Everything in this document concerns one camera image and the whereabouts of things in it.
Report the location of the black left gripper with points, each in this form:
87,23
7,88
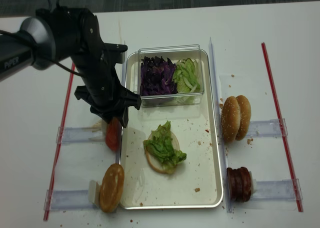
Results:
76,35

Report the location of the white left bun pusher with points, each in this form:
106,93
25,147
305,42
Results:
94,193

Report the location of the shredded purple cabbage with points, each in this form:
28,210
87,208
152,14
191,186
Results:
156,77

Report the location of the red right rail strip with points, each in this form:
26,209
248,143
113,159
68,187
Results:
299,201

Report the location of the sesame bun half inner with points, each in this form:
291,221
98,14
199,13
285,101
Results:
230,119

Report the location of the sesame bun half outer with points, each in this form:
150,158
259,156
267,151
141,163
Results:
245,116

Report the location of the sesame bun half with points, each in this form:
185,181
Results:
245,116
230,119

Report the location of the clear patty track holder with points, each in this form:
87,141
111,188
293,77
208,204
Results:
275,191

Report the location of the red rail strip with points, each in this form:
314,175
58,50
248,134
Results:
60,140
299,201

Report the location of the clear right long rail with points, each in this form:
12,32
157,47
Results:
217,114

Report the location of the bun bottom on tray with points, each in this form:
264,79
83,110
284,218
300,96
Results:
162,153

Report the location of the green lettuce leaf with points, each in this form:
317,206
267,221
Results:
163,145

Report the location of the clear bun track holder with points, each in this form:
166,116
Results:
57,200
268,128

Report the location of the white metal tray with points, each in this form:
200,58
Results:
194,183

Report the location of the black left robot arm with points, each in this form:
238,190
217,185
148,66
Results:
52,36

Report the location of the red left rail strip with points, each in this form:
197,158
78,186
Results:
60,140

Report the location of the clear plastic salad box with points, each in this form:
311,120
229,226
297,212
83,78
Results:
174,53

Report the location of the red tomato slice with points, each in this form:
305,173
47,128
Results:
112,135

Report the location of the clear left bun track holder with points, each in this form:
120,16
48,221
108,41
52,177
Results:
57,200

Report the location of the shredded green lettuce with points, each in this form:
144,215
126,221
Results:
186,76

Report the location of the dark meat patty slices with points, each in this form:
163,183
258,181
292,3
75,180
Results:
240,184

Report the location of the white patty pusher block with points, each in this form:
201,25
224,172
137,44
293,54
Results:
253,188

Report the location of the toasted bun top left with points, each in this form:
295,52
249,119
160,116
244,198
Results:
111,188

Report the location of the clear tomato track holder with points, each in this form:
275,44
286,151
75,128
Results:
82,135

